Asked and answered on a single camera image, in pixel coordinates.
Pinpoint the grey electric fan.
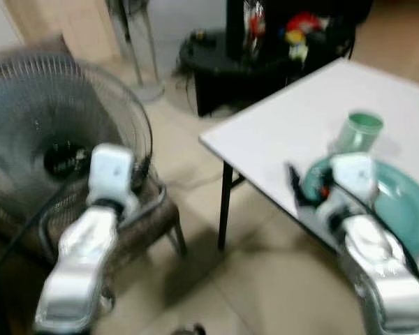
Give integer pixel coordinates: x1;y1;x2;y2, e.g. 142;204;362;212
0;49;154;235

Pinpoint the grey floor fan stand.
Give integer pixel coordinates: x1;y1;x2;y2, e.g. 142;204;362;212
106;0;166;104

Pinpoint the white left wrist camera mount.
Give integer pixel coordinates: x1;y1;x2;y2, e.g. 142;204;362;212
87;143;138;209

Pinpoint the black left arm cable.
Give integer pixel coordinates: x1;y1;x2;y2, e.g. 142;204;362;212
0;171;81;287

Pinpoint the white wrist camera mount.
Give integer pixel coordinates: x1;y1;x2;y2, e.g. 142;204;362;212
328;153;379;209
87;143;138;209

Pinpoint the green plastic cup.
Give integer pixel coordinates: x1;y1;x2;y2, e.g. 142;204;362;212
333;111;385;158

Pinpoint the teal plate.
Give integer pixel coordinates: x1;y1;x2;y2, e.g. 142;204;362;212
300;156;419;259

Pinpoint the black low cabinet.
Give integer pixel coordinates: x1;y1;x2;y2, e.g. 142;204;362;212
177;0;374;117

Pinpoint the red yellow toy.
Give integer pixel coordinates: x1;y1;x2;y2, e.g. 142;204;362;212
285;10;330;64

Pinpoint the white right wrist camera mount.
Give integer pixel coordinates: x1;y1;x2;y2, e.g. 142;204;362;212
328;153;379;209

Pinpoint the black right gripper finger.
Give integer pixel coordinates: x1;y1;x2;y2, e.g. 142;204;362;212
285;163;308;209

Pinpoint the light wooden board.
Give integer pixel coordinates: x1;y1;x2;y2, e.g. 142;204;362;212
1;0;123;65

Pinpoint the shiny red white packet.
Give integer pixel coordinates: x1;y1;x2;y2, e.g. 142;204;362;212
242;0;267;60

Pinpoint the black table leg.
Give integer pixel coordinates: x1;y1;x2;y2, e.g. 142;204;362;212
216;161;247;252

